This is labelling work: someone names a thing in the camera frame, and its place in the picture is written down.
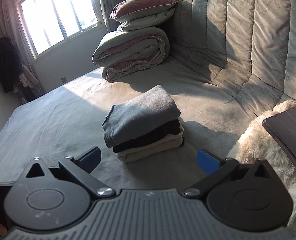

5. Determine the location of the dark tablet case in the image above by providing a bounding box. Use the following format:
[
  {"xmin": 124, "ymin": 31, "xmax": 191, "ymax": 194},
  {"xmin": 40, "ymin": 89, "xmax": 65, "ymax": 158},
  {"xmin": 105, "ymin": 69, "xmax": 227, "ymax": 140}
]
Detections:
[{"xmin": 262, "ymin": 110, "xmax": 296, "ymax": 172}]

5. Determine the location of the grey knit sweater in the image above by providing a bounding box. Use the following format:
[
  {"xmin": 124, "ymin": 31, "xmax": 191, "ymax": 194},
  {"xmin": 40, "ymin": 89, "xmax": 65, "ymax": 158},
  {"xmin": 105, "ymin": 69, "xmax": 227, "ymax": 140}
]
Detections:
[{"xmin": 102, "ymin": 85, "xmax": 181, "ymax": 148}]

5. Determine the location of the black folded garment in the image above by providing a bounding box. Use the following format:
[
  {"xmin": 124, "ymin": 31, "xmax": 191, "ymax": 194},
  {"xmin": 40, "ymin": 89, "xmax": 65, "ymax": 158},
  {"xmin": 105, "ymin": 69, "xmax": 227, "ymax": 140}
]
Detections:
[{"xmin": 112, "ymin": 119, "xmax": 184, "ymax": 153}]

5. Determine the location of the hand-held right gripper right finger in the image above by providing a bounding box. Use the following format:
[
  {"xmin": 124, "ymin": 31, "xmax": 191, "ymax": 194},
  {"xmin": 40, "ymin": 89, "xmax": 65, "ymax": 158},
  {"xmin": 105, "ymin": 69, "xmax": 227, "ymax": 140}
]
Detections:
[{"xmin": 183, "ymin": 149, "xmax": 280, "ymax": 197}]

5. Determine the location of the pink beige pillow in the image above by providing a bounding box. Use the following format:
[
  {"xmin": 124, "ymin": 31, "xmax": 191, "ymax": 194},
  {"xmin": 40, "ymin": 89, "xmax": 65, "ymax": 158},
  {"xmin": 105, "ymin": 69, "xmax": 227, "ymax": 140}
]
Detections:
[{"xmin": 110, "ymin": 0, "xmax": 179, "ymax": 22}]

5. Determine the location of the pink hanging garment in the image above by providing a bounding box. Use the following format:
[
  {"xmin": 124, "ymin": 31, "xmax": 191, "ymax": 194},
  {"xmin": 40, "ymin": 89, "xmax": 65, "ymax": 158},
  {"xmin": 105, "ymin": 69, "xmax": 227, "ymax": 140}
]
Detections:
[{"xmin": 19, "ymin": 64, "xmax": 39, "ymax": 89}]

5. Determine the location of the grey pillow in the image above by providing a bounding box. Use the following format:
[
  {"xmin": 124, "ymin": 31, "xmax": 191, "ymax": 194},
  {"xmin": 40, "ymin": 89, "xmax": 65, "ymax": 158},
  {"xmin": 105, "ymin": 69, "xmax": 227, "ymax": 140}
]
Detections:
[{"xmin": 117, "ymin": 7, "xmax": 176, "ymax": 32}]

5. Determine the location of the dark hanging coat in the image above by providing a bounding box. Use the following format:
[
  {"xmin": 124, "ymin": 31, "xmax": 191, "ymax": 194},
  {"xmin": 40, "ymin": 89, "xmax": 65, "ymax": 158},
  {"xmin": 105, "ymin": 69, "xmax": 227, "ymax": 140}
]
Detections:
[{"xmin": 0, "ymin": 37, "xmax": 24, "ymax": 93}]

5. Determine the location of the folded beige pink quilt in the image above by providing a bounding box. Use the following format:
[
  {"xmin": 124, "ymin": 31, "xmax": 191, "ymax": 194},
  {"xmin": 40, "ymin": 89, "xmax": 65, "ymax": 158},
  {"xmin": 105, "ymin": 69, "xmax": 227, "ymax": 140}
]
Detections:
[{"xmin": 92, "ymin": 26, "xmax": 170, "ymax": 82}]

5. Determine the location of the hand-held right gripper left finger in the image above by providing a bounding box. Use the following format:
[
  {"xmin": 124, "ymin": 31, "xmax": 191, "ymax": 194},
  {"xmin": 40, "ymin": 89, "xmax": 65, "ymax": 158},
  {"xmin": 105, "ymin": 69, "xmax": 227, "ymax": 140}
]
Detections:
[{"xmin": 14, "ymin": 146, "xmax": 116, "ymax": 198}]

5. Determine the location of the beige folded garment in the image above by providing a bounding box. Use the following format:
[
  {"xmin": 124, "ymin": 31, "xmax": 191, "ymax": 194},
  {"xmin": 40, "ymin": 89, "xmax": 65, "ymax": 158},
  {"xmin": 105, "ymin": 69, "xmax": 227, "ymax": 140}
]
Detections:
[{"xmin": 117, "ymin": 127, "xmax": 185, "ymax": 163}]

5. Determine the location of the white plush toy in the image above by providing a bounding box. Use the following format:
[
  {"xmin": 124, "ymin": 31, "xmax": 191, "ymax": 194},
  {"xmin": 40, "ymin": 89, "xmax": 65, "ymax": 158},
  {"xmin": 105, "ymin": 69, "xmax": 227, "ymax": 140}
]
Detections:
[{"xmin": 234, "ymin": 100, "xmax": 296, "ymax": 235}]

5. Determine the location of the window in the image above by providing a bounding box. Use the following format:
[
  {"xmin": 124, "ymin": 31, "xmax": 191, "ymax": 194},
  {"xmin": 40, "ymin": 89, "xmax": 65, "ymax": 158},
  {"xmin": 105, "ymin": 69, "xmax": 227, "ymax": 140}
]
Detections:
[{"xmin": 16, "ymin": 0, "xmax": 106, "ymax": 57}]

